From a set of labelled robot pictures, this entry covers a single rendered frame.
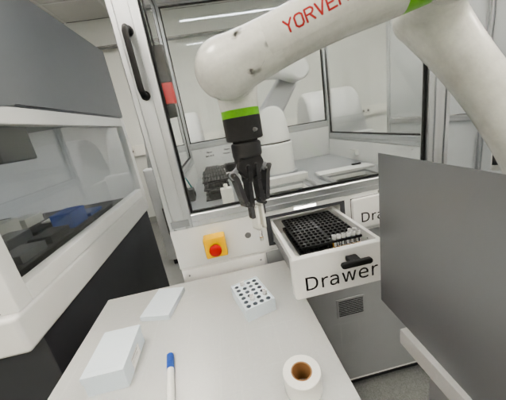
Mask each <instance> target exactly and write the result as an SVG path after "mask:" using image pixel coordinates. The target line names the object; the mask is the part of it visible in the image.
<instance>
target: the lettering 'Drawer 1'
mask: <svg viewBox="0 0 506 400"><path fill-rule="evenodd" d="M375 266H378V264H376V265H374V266H372V275H374V274H373V269H374V268H375ZM362 269H366V271H363V272H361V270H362ZM362 269H361V270H360V271H359V276H360V277H361V278H365V277H367V276H369V275H366V276H361V274H362V273H366V272H369V269H368V268H367V267H363V268H362ZM349 273H350V271H348V273H347V277H345V275H344V272H343V273H342V275H343V277H344V280H345V282H347V281H348V277H349ZM355 273H356V270H354V273H353V277H352V275H351V273H350V277H351V279H352V280H354V276H355ZM332 276H337V278H334V279H332V280H331V281H330V284H331V285H335V284H337V283H339V277H338V275H331V276H330V277H332ZM325 278H328V276H326V277H324V278H323V277H322V285H323V287H324V279H325ZM308 279H315V281H316V285H315V287H314V288H311V289H308V282H307V280H308ZM335 279H337V282H336V283H332V281H333V280H335ZM305 280H306V287H307V291H309V290H314V289H315V288H316V287H317V286H318V284H319V282H318V280H317V278H315V277H309V278H305Z"/></svg>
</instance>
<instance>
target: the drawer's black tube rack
mask: <svg viewBox="0 0 506 400"><path fill-rule="evenodd" d="M281 222H282V223H283V224H284V226H285V227H284V228H283V231H284V233H285V234H286V236H287V237H288V239H289V240H290V241H291V243H292V245H293V246H294V248H295V250H296V251H297V252H298V253H299V255H300V256H301V255H305V254H308V253H312V252H319V251H322V250H326V249H330V248H333V243H332V244H326V245H322V246H318V247H314V248H308V249H304V250H302V249H301V248H300V245H301V244H308V243H312V242H316V241H320V240H326V239H331V238H332V237H331V235H333V234H335V235H336V234H337V233H340V234H341V233H346V232H348V231H347V229H348V228H352V227H351V226H349V225H347V224H346V223H345V222H344V221H342V220H341V219H340V218H338V217H337V216H335V215H334V214H332V213H331V212H330V211H329V210H328V211H323V212H319V213H313V214H308V215H304V216H301V217H294V218H290V219H286V220H282V221H281ZM331 241H332V240H331Z"/></svg>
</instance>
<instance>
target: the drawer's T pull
mask: <svg viewBox="0 0 506 400"><path fill-rule="evenodd" d="M372 262H373V258H371V257H370V256H367V257H364V258H360V257H359V256H358V255H356V254H353V255H348V256H346V262H343V263H341V267H342V269H348V268H352V267H358V266H361V265H366V264H369V263H372Z"/></svg>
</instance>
